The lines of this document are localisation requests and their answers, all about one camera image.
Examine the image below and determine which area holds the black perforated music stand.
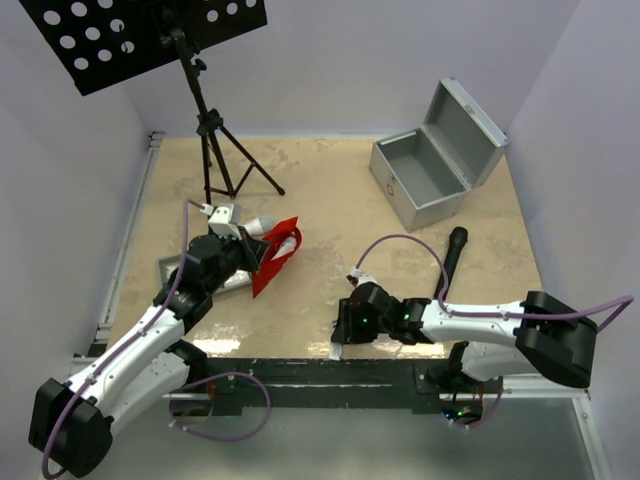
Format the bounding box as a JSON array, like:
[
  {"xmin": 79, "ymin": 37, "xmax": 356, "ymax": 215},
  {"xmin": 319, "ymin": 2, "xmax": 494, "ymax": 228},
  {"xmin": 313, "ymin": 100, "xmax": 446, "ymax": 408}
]
[{"xmin": 21, "ymin": 1, "xmax": 273, "ymax": 198}]

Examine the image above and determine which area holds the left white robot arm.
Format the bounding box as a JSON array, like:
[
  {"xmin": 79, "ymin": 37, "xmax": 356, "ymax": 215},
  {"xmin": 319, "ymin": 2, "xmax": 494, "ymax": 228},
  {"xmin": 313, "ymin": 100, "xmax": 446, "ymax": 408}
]
[{"xmin": 28, "ymin": 227, "xmax": 269, "ymax": 479}]

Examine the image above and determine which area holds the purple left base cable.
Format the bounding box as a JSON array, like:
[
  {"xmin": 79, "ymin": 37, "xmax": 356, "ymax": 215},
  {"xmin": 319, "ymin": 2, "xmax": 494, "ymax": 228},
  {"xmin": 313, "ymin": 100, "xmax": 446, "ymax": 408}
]
[{"xmin": 168, "ymin": 368, "xmax": 272, "ymax": 442}]

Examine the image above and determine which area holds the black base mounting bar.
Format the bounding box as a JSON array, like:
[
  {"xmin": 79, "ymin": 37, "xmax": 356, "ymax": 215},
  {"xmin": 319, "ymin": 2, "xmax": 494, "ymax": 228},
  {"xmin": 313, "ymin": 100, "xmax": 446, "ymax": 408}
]
[{"xmin": 87, "ymin": 354, "xmax": 506, "ymax": 419}]

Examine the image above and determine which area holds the grey metal case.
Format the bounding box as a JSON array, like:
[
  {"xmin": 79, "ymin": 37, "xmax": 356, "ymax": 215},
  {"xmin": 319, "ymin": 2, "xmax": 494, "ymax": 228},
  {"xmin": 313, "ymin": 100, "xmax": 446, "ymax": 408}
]
[{"xmin": 369, "ymin": 77, "xmax": 508, "ymax": 233}]

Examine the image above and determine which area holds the black flashlight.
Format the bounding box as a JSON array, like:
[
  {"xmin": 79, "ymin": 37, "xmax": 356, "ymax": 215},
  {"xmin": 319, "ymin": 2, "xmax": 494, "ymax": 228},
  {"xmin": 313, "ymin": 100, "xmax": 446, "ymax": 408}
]
[{"xmin": 434, "ymin": 226, "xmax": 469, "ymax": 298}]

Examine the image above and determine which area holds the white wipe sachet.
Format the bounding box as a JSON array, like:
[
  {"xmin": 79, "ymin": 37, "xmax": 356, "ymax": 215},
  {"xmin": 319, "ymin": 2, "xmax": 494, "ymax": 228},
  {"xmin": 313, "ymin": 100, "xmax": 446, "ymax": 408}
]
[{"xmin": 329, "ymin": 320, "xmax": 344, "ymax": 360}]

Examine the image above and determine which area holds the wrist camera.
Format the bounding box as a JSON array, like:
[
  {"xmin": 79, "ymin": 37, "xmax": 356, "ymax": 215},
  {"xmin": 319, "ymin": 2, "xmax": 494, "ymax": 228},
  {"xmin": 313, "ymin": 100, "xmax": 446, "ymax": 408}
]
[
  {"xmin": 347, "ymin": 267, "xmax": 377, "ymax": 288},
  {"xmin": 207, "ymin": 202, "xmax": 241, "ymax": 239}
]

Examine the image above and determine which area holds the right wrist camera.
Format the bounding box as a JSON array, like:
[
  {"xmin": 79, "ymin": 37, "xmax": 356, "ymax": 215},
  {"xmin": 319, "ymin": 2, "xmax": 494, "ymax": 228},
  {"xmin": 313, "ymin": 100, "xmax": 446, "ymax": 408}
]
[{"xmin": 347, "ymin": 267, "xmax": 377, "ymax": 288}]

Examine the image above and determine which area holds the red first aid pouch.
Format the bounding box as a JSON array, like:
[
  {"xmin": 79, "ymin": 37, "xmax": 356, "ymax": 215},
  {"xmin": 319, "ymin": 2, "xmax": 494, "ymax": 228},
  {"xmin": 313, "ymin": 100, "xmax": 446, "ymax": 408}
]
[{"xmin": 252, "ymin": 216, "xmax": 302, "ymax": 298}]

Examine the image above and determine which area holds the grey compartment tray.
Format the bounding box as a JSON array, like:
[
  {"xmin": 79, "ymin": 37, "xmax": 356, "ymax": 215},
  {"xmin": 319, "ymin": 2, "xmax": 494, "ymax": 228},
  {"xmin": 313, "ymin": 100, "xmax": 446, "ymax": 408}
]
[{"xmin": 157, "ymin": 255, "xmax": 252, "ymax": 295}]

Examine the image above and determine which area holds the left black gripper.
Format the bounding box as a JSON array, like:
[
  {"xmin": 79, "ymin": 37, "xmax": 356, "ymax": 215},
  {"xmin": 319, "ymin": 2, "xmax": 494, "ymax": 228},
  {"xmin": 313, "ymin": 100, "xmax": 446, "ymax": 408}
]
[{"xmin": 206, "ymin": 225, "xmax": 269, "ymax": 295}]

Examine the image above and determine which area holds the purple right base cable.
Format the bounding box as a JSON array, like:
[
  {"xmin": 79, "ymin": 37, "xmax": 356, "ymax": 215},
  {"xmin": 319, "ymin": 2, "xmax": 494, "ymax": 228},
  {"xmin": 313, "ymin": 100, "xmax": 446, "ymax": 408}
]
[{"xmin": 448, "ymin": 384, "xmax": 504, "ymax": 431}]

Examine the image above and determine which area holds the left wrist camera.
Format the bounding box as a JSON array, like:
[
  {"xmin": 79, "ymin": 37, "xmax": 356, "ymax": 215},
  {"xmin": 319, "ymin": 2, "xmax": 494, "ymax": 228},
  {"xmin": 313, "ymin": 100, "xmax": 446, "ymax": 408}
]
[{"xmin": 207, "ymin": 202, "xmax": 241, "ymax": 239}]

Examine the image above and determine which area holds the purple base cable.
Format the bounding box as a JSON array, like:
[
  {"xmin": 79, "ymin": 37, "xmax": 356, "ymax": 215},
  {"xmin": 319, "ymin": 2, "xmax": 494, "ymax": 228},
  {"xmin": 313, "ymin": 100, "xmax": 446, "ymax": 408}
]
[
  {"xmin": 448, "ymin": 384, "xmax": 504, "ymax": 431},
  {"xmin": 168, "ymin": 368, "xmax": 272, "ymax": 442}
]

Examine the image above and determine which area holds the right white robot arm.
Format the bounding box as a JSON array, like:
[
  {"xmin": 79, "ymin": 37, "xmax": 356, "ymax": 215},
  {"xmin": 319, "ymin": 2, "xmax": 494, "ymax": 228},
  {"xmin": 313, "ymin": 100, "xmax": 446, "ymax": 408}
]
[{"xmin": 331, "ymin": 281, "xmax": 598, "ymax": 393}]

